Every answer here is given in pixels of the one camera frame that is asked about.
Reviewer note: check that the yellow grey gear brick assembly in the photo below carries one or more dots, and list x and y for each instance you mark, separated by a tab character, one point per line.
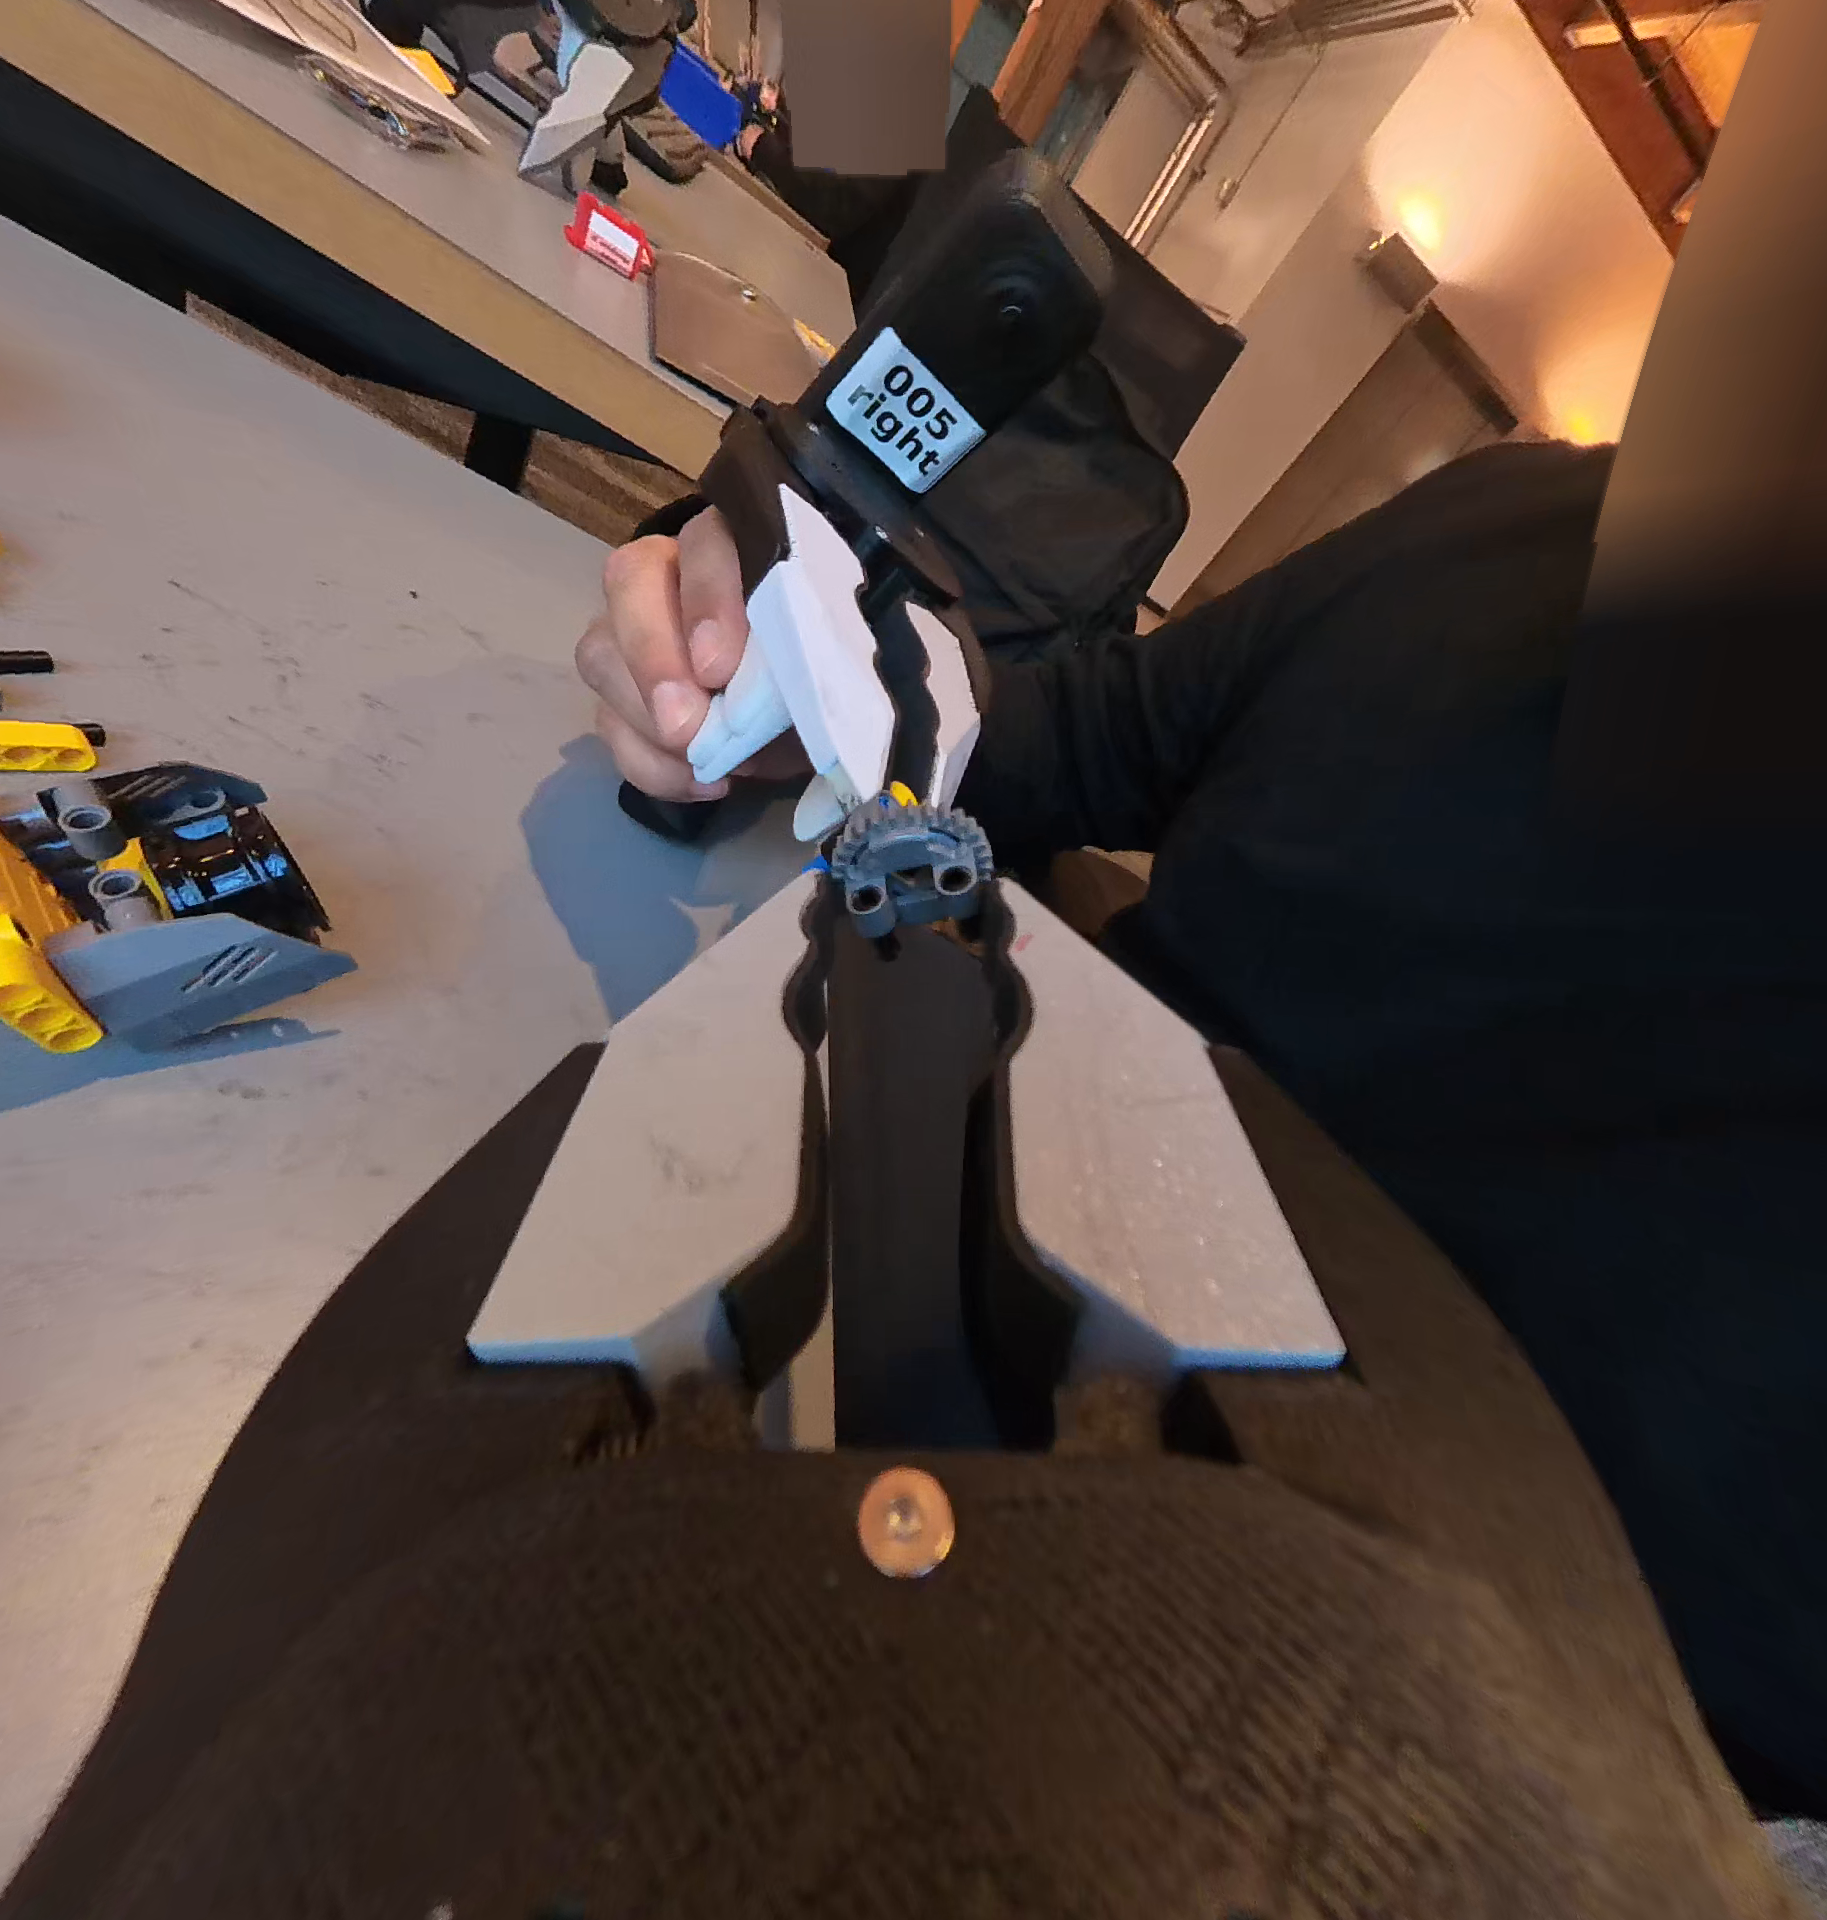
914	856

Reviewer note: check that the grey yellow lego cab piece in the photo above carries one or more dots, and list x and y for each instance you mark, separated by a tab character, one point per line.
193	976

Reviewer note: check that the pile of yellow beams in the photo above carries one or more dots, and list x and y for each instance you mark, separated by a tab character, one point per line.
29	746

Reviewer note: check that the brown leather pouch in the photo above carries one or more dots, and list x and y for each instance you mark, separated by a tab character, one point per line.
719	329

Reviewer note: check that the person's right hand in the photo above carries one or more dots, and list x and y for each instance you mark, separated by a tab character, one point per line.
649	631

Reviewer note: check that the brown door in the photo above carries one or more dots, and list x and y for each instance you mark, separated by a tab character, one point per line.
1378	453

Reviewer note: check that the metal wall pipe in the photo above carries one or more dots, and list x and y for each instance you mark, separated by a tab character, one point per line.
1175	167

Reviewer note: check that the red box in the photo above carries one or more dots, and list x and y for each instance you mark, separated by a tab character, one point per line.
607	238

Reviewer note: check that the grey desk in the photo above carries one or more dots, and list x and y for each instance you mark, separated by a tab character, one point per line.
326	601
326	181

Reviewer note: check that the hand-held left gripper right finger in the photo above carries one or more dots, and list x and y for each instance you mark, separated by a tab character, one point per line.
1154	1185

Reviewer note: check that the wall lamp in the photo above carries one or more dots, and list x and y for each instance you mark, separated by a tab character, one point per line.
1400	271

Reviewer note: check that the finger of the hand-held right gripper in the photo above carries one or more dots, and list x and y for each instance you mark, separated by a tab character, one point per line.
832	661
953	735

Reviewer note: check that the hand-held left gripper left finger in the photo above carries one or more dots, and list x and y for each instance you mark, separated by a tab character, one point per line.
658	1185

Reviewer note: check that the wooden ceiling beam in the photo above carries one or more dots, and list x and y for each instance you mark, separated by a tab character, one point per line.
1618	90

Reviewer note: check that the blue box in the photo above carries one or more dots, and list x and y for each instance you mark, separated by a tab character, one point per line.
704	90

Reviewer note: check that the person's dark clothing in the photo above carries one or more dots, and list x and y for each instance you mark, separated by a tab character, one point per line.
1605	1200

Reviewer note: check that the white instruction sheet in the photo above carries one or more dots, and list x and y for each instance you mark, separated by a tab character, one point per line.
326	28

